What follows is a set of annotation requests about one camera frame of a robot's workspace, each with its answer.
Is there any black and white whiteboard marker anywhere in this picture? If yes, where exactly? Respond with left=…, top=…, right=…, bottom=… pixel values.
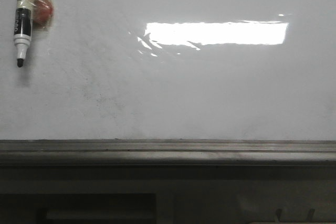
left=13, top=0, right=34, bottom=68

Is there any white whiteboard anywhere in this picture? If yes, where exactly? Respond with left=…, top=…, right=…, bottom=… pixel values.
left=1, top=0, right=335, bottom=165

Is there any grey cabinet below whiteboard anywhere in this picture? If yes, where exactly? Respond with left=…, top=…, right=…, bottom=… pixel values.
left=1, top=165, right=335, bottom=223

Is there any red magnet under clear tape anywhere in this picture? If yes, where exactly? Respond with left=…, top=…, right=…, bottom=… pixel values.
left=31, top=0, right=54, bottom=30

